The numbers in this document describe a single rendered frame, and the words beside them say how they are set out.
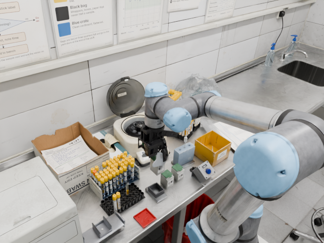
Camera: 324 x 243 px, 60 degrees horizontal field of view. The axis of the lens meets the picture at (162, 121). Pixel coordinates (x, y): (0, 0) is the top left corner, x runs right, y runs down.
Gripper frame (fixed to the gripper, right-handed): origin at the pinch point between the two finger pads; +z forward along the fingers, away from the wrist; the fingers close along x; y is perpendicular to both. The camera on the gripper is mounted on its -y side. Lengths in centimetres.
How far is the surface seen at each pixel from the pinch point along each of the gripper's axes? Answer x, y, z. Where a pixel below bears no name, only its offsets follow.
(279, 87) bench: -24, -139, 19
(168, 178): 0.0, -6.7, 13.3
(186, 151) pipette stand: -5.5, -22.4, 9.8
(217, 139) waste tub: -4.9, -44.4, 12.5
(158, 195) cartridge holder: 2.7, 0.7, 17.0
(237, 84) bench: -46, -116, 19
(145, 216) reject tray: 6.6, 10.6, 18.8
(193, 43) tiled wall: -59, -76, -17
